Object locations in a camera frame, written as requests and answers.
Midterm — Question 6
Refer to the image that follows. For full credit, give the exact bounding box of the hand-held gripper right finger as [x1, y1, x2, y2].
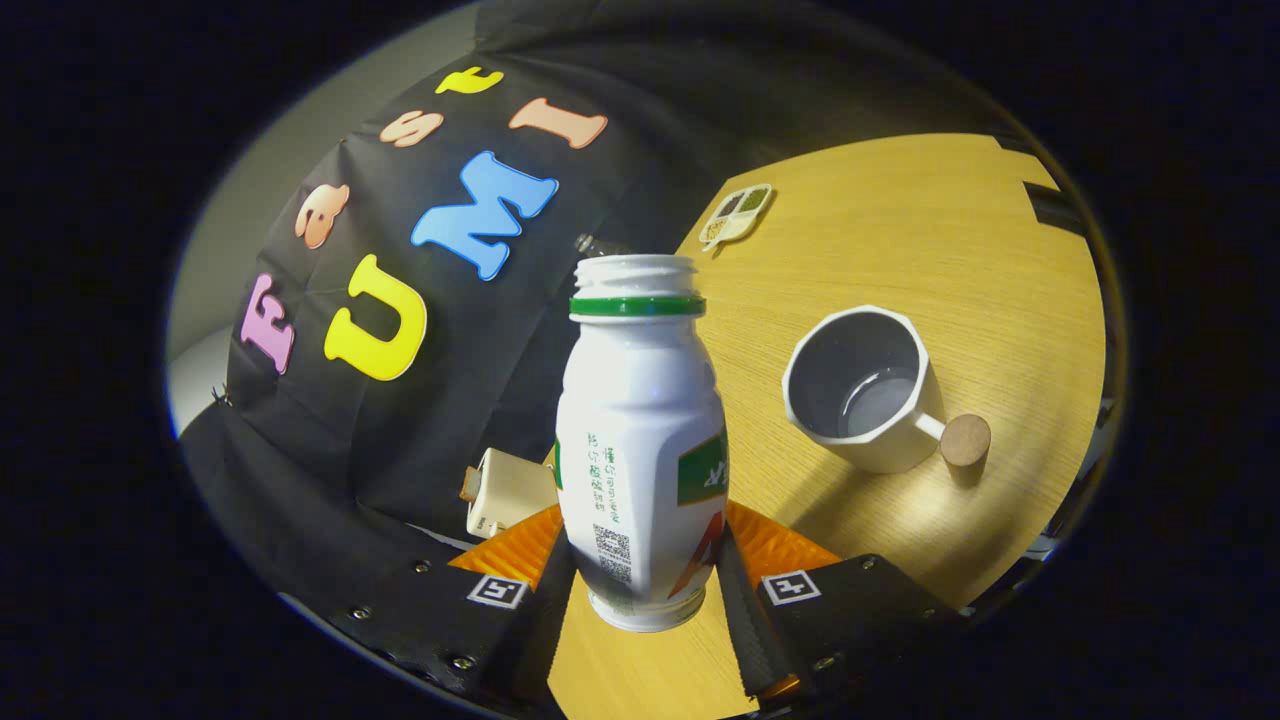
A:
[712, 500, 966, 706]

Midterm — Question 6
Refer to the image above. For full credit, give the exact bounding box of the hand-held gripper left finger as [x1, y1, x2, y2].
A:
[345, 503, 578, 715]

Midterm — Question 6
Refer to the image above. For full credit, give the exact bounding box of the white juice bottle green ring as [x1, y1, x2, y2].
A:
[555, 254, 730, 633]

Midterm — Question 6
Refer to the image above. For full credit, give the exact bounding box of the white cup wooden knob handle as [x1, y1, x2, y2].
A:
[781, 305, 993, 475]

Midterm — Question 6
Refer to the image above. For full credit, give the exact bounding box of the white toaster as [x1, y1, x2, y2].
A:
[462, 447, 561, 540]

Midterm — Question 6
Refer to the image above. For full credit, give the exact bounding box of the black backdrop cloth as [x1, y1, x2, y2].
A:
[180, 0, 1011, 621]

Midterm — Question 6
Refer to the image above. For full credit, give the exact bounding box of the white divided condiment dish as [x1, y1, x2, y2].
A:
[698, 183, 775, 252]

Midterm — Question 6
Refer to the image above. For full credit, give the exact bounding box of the wooden table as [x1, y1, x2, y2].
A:
[545, 133, 1108, 720]

